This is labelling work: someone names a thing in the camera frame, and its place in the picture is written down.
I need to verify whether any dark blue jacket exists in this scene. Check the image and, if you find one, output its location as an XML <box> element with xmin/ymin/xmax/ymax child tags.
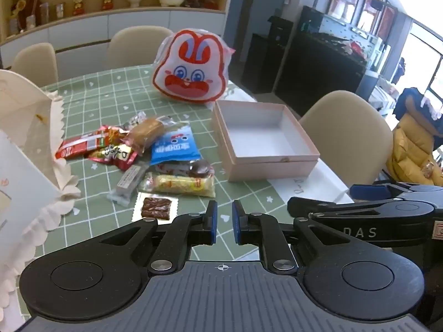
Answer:
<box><xmin>394</xmin><ymin>87</ymin><xmax>443</xmax><ymax>122</ymax></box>

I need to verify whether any red white candy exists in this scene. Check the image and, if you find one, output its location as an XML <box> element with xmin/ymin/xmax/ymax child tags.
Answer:
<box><xmin>154</xmin><ymin>159</ymin><xmax>216</xmax><ymax>178</ymax></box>

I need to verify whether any yellow snack packet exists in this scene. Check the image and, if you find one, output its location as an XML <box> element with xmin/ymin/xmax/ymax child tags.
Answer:
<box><xmin>143</xmin><ymin>172</ymin><xmax>216</xmax><ymax>198</ymax></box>

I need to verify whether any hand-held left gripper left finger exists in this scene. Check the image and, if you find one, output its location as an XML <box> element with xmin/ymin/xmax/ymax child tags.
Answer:
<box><xmin>81</xmin><ymin>200</ymin><xmax>218</xmax><ymax>273</ymax></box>

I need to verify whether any red gold spicy snack packet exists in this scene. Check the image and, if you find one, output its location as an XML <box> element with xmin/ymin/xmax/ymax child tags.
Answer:
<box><xmin>86</xmin><ymin>143</ymin><xmax>139</xmax><ymax>172</ymax></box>

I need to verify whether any black fish tank cabinet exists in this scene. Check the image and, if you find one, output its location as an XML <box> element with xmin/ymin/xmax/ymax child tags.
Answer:
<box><xmin>275</xmin><ymin>0</ymin><xmax>397</xmax><ymax>102</ymax></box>

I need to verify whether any small green clear snack packet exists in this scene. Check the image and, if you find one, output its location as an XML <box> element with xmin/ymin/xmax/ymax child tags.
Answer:
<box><xmin>128</xmin><ymin>111</ymin><xmax>148</xmax><ymax>127</ymax></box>

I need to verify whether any grey snack bar packet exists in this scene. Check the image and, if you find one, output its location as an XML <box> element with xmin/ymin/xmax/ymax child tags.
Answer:
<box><xmin>106</xmin><ymin>162</ymin><xmax>150</xmax><ymax>207</ymax></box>

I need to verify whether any white sideboard cabinet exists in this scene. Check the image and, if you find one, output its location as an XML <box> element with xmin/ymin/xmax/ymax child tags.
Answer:
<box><xmin>0</xmin><ymin>7</ymin><xmax>227</xmax><ymax>87</ymax></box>

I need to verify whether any yellow jacket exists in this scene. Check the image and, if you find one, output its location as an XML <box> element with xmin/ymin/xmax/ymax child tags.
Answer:
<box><xmin>385</xmin><ymin>113</ymin><xmax>443</xmax><ymax>186</ymax></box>

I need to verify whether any brown jerky packet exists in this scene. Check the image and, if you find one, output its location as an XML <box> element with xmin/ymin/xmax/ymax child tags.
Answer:
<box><xmin>132</xmin><ymin>192</ymin><xmax>179</xmax><ymax>222</ymax></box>

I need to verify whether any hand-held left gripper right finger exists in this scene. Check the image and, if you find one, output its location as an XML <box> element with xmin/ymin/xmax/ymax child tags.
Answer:
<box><xmin>231</xmin><ymin>199</ymin><xmax>367</xmax><ymax>273</ymax></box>

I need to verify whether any black tower appliance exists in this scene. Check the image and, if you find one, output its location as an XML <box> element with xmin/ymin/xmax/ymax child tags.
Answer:
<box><xmin>241</xmin><ymin>17</ymin><xmax>295</xmax><ymax>95</ymax></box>

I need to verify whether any bread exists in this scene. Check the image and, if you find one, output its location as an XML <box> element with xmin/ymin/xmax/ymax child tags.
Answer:
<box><xmin>121</xmin><ymin>116</ymin><xmax>177</xmax><ymax>154</ymax></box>

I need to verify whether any blue snack packet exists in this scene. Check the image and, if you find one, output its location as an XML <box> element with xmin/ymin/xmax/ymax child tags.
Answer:
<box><xmin>150</xmin><ymin>122</ymin><xmax>202</xmax><ymax>167</ymax></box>

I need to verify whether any beige chair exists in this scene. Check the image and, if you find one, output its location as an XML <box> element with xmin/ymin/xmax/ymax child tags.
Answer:
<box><xmin>107</xmin><ymin>26</ymin><xmax>175</xmax><ymax>70</ymax></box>
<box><xmin>12</xmin><ymin>43</ymin><xmax>59</xmax><ymax>87</ymax></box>
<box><xmin>299</xmin><ymin>90</ymin><xmax>394</xmax><ymax>185</ymax></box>

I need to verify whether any pink cardboard box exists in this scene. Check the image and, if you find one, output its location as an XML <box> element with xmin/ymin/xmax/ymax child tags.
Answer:
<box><xmin>212</xmin><ymin>100</ymin><xmax>321</xmax><ymax>183</ymax></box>

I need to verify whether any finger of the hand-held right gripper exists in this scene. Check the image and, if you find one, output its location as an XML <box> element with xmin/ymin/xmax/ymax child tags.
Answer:
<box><xmin>287</xmin><ymin>196</ymin><xmax>411</xmax><ymax>217</ymax></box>
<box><xmin>349</xmin><ymin>181</ymin><xmax>443</xmax><ymax>203</ymax></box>

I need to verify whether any green checked tablecloth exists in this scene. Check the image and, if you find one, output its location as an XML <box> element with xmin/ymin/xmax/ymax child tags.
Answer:
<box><xmin>38</xmin><ymin>63</ymin><xmax>350</xmax><ymax>261</ymax></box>

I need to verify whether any rabbit face plastic bag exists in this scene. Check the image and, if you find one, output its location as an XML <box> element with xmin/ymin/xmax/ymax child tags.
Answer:
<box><xmin>151</xmin><ymin>29</ymin><xmax>236</xmax><ymax>103</ymax></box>

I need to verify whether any long red snack packet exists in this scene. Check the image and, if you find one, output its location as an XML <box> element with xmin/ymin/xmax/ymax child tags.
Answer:
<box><xmin>55</xmin><ymin>127</ymin><xmax>122</xmax><ymax>160</ymax></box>

